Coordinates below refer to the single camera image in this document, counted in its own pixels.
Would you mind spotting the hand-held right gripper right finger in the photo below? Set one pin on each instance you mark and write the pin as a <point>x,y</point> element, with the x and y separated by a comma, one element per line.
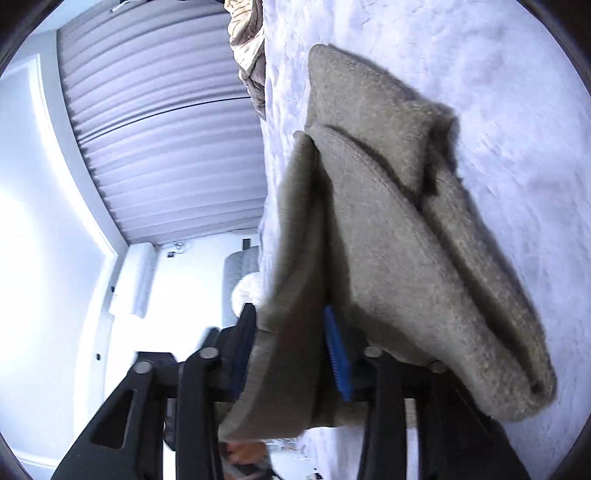
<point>337,355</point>

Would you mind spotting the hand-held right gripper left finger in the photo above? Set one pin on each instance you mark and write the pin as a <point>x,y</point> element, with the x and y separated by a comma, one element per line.
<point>236,374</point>

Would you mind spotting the olive-brown knit sweater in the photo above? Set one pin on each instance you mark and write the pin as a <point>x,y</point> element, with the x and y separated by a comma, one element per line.
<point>392,230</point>

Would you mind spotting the white fluffy pillow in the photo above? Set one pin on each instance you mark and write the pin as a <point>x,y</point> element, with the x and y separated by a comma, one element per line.
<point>247,290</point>

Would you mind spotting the grey padded headboard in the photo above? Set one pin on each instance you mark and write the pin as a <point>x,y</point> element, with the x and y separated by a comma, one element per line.
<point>235,267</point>

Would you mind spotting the white air conditioner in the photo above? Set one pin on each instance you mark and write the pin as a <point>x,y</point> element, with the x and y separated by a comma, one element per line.
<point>134,281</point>

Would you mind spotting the white pleated curtain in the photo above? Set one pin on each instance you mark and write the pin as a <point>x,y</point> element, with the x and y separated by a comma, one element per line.
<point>161,115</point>

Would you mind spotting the lavender fleece blanket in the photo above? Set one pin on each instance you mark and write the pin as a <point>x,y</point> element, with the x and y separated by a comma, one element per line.
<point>508,115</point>

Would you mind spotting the beige crumpled blanket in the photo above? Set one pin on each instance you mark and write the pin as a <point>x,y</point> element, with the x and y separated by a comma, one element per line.
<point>249,55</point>

